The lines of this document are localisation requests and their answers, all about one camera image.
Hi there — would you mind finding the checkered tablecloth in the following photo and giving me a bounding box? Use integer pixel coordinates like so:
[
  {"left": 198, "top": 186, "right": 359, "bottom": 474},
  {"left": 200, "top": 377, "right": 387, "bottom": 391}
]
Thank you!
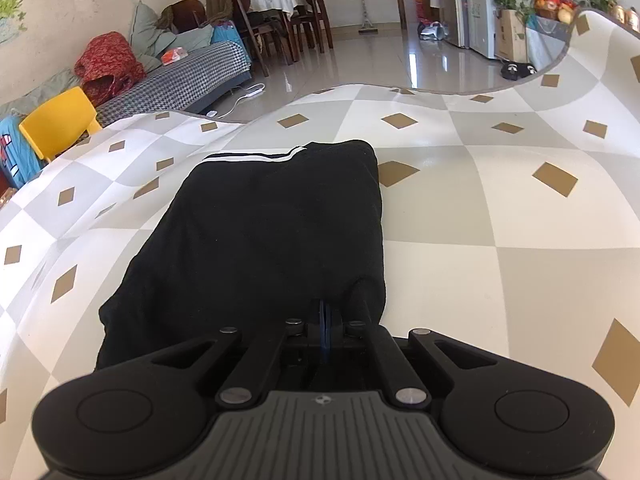
[{"left": 0, "top": 7, "right": 640, "bottom": 480}]

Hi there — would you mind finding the fruit bowl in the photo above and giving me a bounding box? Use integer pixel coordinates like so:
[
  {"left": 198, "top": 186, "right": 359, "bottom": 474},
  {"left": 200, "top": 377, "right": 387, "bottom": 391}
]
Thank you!
[{"left": 534, "top": 0, "right": 582, "bottom": 24}]

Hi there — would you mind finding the yellow plastic chair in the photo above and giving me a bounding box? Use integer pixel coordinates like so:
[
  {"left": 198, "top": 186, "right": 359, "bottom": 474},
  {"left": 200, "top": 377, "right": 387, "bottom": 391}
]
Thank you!
[{"left": 19, "top": 86, "right": 104, "bottom": 164}]

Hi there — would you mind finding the grey-green pillow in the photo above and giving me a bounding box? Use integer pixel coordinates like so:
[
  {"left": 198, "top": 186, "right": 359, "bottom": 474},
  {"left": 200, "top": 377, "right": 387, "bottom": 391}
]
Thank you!
[{"left": 130, "top": 2, "right": 216, "bottom": 69}]

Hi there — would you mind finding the dark wooden dining chair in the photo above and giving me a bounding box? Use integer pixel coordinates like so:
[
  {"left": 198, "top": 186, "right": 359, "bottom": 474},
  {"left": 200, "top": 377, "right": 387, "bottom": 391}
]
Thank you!
[
  {"left": 205, "top": 0, "right": 267, "bottom": 77},
  {"left": 285, "top": 0, "right": 334, "bottom": 57}
]

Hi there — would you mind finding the grey-green blanket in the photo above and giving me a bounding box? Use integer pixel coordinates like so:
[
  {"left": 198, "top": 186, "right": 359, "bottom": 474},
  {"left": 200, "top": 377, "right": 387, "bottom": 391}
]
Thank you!
[{"left": 0, "top": 67, "right": 82, "bottom": 122}]

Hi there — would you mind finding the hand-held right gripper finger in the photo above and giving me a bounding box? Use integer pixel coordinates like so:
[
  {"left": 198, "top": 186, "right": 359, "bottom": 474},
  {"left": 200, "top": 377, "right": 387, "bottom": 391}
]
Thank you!
[
  {"left": 145, "top": 300, "right": 327, "bottom": 408},
  {"left": 325, "top": 300, "right": 496, "bottom": 408}
]

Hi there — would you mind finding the houndstooth sofa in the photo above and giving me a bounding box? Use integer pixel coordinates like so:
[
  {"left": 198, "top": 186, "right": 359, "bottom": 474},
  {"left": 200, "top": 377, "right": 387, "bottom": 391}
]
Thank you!
[{"left": 95, "top": 40, "right": 254, "bottom": 129}]

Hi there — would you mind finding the blue printed cloth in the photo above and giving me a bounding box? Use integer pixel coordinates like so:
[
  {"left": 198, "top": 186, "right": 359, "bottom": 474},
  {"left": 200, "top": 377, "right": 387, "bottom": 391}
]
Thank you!
[{"left": 0, "top": 115, "right": 42, "bottom": 189}]

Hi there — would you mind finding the cardboard box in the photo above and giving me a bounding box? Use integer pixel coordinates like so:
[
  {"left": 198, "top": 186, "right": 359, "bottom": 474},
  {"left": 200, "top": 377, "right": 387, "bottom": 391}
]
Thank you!
[{"left": 495, "top": 8, "right": 531, "bottom": 64}]

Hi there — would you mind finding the row of jars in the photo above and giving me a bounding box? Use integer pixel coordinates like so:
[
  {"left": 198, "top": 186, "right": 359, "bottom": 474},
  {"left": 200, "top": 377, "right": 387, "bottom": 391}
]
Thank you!
[{"left": 610, "top": 4, "right": 640, "bottom": 32}]

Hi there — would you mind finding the red patterned cloth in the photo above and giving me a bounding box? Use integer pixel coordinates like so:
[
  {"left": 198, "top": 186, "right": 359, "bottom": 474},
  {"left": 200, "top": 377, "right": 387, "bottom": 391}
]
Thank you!
[{"left": 74, "top": 31, "right": 149, "bottom": 106}]

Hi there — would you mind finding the teal cloth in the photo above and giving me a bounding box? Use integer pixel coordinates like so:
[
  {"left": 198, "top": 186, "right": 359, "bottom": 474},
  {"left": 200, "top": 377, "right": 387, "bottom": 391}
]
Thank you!
[{"left": 210, "top": 22, "right": 252, "bottom": 64}]

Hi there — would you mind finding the silver refrigerator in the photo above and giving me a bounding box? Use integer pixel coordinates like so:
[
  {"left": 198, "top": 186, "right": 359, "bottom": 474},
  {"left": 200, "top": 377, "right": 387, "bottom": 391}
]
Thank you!
[{"left": 434, "top": 0, "right": 469, "bottom": 49}]

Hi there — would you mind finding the broom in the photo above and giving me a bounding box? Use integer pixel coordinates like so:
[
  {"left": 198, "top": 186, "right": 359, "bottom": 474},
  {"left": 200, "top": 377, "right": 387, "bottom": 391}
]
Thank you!
[{"left": 354, "top": 0, "right": 379, "bottom": 37}]

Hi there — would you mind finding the black t-shirt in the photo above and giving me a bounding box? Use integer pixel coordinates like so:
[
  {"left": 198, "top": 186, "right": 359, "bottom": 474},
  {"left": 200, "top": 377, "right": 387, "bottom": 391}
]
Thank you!
[{"left": 95, "top": 139, "right": 389, "bottom": 377}]

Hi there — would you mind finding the silver bag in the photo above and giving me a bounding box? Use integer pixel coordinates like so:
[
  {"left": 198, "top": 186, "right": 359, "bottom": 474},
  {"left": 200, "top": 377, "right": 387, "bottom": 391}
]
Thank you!
[{"left": 417, "top": 20, "right": 449, "bottom": 42}]

